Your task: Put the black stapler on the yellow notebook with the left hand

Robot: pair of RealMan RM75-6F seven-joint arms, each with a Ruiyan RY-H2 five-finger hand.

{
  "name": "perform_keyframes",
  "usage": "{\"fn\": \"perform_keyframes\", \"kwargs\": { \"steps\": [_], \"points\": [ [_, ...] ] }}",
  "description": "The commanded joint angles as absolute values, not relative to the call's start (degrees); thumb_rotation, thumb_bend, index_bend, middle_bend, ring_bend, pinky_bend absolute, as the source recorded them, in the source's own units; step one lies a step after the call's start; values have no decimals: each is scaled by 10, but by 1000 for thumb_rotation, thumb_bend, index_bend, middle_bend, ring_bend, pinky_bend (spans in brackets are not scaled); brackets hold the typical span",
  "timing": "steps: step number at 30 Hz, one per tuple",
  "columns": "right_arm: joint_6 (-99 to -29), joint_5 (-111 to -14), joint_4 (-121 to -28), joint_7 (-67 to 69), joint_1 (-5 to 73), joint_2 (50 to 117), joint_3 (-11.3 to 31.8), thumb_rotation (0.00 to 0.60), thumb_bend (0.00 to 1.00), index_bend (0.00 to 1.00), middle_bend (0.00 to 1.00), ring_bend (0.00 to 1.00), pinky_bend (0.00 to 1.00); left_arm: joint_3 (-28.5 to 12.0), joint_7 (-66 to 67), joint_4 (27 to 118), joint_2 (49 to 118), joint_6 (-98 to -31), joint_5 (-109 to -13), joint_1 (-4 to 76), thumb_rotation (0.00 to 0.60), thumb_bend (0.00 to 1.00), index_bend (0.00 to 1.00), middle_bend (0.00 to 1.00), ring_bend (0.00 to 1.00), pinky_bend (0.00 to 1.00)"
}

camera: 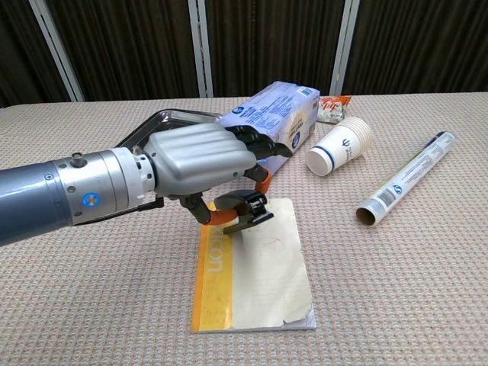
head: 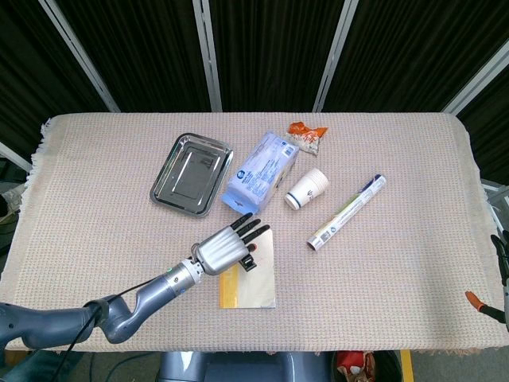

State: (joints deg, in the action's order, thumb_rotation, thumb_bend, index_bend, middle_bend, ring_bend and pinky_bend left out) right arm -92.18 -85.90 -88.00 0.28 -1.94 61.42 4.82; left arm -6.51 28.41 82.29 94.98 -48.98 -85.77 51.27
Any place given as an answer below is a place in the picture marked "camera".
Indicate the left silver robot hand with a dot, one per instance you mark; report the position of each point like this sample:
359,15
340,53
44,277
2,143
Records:
198,160

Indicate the black stapler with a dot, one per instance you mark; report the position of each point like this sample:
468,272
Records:
246,209

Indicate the yellow Lexicon notebook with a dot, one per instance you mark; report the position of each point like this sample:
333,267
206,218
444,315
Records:
263,274

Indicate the dark metal tray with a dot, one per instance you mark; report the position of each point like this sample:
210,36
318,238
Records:
171,120

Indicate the blue tissue pack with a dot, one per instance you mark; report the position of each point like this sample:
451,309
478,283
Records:
274,122

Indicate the stack of white paper cups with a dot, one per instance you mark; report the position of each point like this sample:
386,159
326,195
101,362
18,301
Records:
339,148

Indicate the orange and white snack packet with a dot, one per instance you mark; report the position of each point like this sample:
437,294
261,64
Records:
333,108

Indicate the plastic wrap roll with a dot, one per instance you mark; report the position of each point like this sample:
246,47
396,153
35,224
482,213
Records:
408,177

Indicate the grey partition post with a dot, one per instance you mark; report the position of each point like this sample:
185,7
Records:
201,47
57,49
343,45

